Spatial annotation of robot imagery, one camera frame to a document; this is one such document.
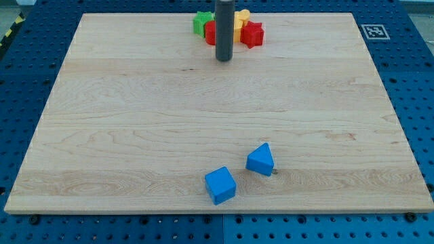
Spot blue triangle block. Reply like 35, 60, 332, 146
245, 142, 275, 176

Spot red star block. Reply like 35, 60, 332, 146
240, 21, 264, 49

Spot green star block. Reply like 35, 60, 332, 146
193, 12, 214, 38

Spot blue cube block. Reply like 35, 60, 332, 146
205, 167, 237, 205

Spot light wooden board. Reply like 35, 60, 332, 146
5, 13, 433, 214

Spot red round block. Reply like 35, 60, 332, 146
204, 20, 216, 45

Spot yellow block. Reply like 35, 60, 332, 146
233, 9, 250, 43

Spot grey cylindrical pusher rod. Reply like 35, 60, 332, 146
215, 0, 235, 62

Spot white fiducial marker tag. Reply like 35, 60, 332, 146
361, 24, 390, 40

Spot black bolt left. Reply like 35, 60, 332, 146
28, 214, 41, 225

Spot black bolt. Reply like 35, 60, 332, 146
28, 214, 41, 225
405, 212, 418, 223

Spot black bolt right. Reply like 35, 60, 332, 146
405, 212, 418, 223

